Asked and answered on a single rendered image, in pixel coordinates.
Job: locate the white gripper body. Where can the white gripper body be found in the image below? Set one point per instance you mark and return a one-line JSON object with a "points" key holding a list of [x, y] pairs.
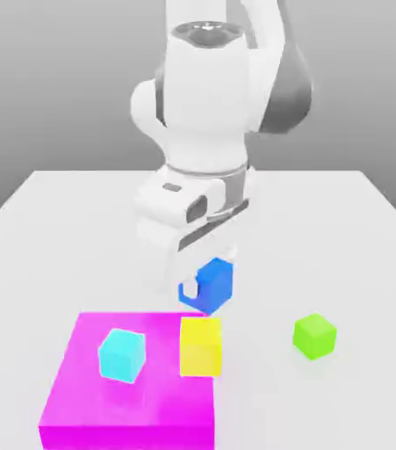
{"points": [[162, 253]]}

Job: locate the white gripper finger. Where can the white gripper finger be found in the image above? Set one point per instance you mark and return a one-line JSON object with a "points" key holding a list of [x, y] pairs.
{"points": [[230, 255], [190, 289]]}

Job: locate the small blue cube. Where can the small blue cube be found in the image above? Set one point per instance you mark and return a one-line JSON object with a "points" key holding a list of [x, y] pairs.
{"points": [[215, 288]]}

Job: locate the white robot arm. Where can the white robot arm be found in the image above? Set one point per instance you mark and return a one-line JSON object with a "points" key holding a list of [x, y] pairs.
{"points": [[204, 105]]}

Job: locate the small yellow cube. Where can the small yellow cube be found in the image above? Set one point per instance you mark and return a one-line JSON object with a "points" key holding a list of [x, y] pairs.
{"points": [[200, 348]]}

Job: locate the small cyan cube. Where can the small cyan cube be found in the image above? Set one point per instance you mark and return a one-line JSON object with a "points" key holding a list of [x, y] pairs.
{"points": [[122, 355]]}

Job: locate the small green cube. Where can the small green cube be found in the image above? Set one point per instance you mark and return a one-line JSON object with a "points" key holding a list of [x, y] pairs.
{"points": [[314, 336]]}

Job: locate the large magenta box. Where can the large magenta box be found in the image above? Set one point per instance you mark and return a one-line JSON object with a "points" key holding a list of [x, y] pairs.
{"points": [[155, 407]]}

